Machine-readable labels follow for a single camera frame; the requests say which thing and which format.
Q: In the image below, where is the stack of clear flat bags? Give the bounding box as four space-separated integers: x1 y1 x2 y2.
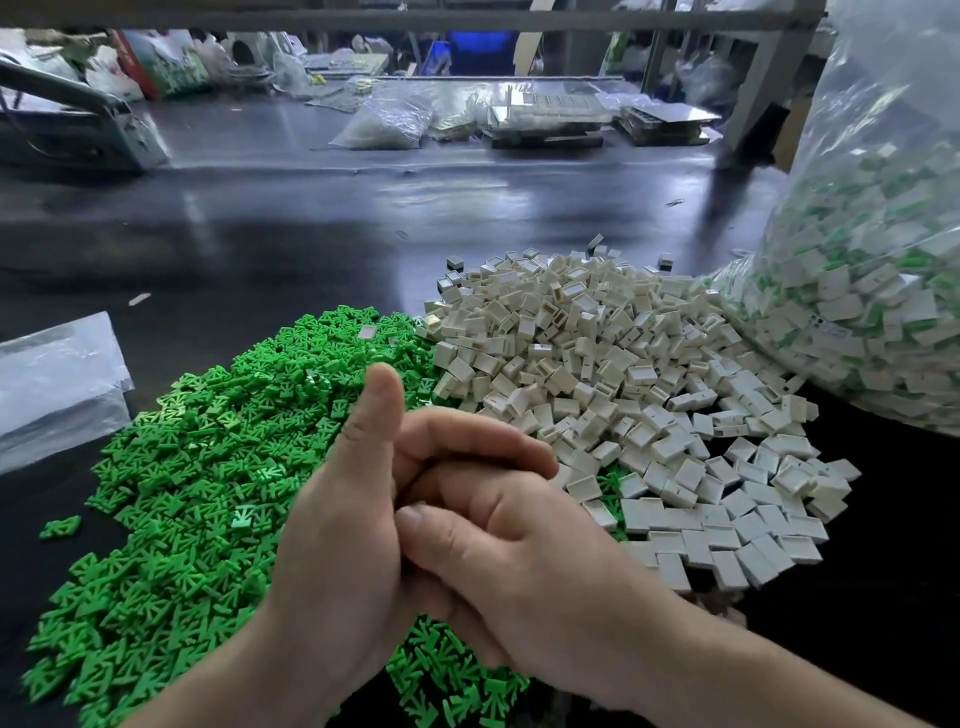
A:
0 312 134 476

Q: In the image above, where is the person's right hand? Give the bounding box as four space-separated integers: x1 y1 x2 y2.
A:
394 460 707 710

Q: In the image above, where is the grey metal slanted post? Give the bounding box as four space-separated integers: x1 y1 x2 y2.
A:
720 0 824 164

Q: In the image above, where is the dark flat tray stack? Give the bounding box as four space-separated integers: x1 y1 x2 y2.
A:
618 100 725 147

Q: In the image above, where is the pile of green plastic clips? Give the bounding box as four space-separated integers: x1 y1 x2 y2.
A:
22 304 632 728

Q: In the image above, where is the pile of white plastic caps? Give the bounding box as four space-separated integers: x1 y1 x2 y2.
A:
423 240 864 624

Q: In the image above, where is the small clear bag of parts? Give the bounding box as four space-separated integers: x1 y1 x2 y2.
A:
330 94 437 150

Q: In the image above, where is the person's left hand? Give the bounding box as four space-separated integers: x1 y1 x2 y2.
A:
255 361 560 704

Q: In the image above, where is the person's left forearm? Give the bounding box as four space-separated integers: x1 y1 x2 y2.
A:
123 615 362 728

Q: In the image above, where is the clear plastic bag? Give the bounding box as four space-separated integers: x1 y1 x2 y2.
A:
712 0 960 437

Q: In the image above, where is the blue crate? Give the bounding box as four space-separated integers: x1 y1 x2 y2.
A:
432 31 524 77

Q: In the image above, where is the grey metal horizontal bar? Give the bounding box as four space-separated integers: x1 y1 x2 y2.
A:
0 4 827 35

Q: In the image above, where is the grey heat sealer machine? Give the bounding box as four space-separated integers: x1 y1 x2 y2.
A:
0 57 171 173

